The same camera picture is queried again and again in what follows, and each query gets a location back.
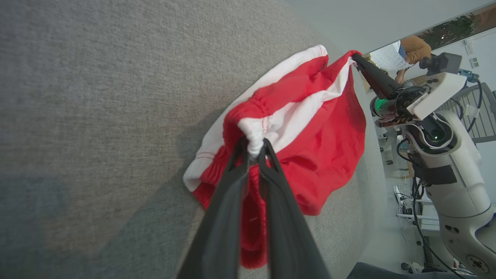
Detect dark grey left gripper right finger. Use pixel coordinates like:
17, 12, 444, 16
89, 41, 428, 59
257, 138, 332, 279

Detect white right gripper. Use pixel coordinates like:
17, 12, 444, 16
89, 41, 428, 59
351, 53, 468, 128

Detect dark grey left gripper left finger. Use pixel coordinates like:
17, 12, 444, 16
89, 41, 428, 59
176, 138, 251, 279

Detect red shorts with white stripes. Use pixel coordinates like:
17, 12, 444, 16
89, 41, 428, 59
183, 44, 367, 270

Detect white quilted sheet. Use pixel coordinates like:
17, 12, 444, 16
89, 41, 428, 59
369, 41, 413, 72

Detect person in orange top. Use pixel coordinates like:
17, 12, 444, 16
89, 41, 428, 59
394, 36, 432, 85

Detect green leafy plant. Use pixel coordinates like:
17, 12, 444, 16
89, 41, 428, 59
420, 13, 481, 50

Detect grey slatted rack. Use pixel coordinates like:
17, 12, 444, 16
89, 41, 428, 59
440, 83, 496, 144

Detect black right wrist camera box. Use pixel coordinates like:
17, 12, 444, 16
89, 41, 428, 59
419, 52, 463, 76

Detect teal right camera connector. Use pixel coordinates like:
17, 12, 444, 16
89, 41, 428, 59
458, 69, 479, 83

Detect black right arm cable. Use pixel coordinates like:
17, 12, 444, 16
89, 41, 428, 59
466, 79, 484, 134

